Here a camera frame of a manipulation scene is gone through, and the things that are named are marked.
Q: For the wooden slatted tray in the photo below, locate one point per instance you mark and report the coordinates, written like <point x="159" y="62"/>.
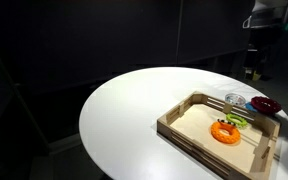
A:
<point x="217" y="148"/>

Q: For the clear glass cup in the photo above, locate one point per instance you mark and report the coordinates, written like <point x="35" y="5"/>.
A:
<point x="229" y="99"/>

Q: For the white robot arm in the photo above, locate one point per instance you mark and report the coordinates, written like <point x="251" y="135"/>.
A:
<point x="267" y="13"/>

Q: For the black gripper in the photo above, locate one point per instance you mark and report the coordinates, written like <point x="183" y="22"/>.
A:
<point x="255" y="50"/>

